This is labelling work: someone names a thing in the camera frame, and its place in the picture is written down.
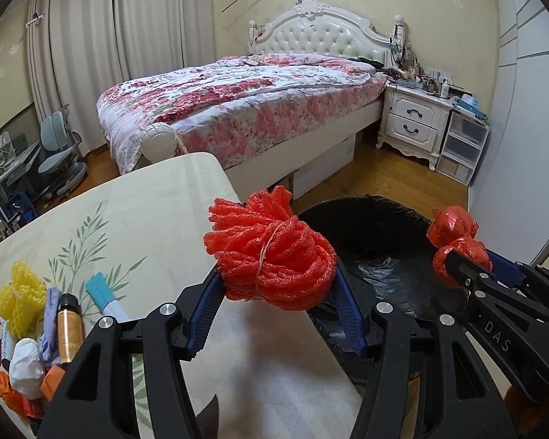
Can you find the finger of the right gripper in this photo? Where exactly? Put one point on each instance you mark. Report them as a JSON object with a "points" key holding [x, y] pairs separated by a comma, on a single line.
{"points": [[506, 271], [464, 271]]}

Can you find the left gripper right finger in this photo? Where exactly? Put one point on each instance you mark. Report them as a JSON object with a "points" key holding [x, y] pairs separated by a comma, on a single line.
{"points": [[349, 299]]}

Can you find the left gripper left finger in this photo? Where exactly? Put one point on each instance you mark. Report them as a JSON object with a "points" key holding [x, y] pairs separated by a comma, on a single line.
{"points": [[198, 305]]}

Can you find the red plastic bag ball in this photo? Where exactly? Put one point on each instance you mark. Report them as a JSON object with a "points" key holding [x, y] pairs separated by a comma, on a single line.
{"points": [[453, 229]]}

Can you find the red foam net bundle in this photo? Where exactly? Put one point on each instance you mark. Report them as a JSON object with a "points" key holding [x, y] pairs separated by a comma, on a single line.
{"points": [[264, 252]]}

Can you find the teal white packet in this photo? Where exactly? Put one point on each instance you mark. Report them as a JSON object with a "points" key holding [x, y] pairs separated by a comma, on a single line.
{"points": [[104, 298]]}

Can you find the amber bottle black cap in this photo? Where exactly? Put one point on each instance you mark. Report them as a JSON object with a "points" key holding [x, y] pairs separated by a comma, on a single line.
{"points": [[70, 334]]}

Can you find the white paper ball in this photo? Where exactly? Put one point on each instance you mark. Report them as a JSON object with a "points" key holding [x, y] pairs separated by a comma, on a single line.
{"points": [[26, 369]]}

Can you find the white blue powder tube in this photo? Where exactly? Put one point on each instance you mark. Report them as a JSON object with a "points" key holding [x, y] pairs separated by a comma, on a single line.
{"points": [[7, 344]]}

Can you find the black lined trash bin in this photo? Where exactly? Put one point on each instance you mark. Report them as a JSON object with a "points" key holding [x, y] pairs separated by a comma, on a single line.
{"points": [[384, 246]]}

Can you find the floral patterned tablecloth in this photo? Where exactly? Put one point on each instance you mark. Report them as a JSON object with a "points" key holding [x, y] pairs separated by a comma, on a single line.
{"points": [[269, 369]]}

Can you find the plastic drawer unit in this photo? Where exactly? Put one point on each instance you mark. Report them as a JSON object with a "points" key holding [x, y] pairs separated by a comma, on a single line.
{"points": [[462, 147]]}

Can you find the lavender crumpled cloth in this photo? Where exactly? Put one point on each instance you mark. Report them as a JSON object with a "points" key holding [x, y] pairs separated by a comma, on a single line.
{"points": [[48, 347]]}

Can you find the white nightstand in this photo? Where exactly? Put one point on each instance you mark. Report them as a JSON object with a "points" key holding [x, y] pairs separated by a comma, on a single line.
{"points": [[414, 123]]}

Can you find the white round bedpost knob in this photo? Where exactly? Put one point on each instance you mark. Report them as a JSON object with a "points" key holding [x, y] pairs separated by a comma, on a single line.
{"points": [[159, 142]]}

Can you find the yellow foam net bundle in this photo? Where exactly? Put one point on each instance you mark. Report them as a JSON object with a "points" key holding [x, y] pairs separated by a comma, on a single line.
{"points": [[22, 299]]}

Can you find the blue grey desk chair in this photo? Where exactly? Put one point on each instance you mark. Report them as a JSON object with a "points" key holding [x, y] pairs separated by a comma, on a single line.
{"points": [[63, 159]]}

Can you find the orange crumpled wrapper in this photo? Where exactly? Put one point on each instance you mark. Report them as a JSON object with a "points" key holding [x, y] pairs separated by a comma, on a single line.
{"points": [[25, 408]]}

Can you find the bed with floral quilt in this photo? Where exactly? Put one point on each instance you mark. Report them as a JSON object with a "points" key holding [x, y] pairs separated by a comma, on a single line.
{"points": [[262, 117]]}

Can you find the study desk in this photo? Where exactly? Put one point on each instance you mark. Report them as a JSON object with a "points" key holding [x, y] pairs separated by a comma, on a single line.
{"points": [[15, 169]]}

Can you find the white tufted headboard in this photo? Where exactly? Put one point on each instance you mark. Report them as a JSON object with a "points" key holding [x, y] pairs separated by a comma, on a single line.
{"points": [[317, 27]]}

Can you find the beige curtains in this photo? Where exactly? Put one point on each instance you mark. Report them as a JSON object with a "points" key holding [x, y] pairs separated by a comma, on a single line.
{"points": [[76, 49]]}

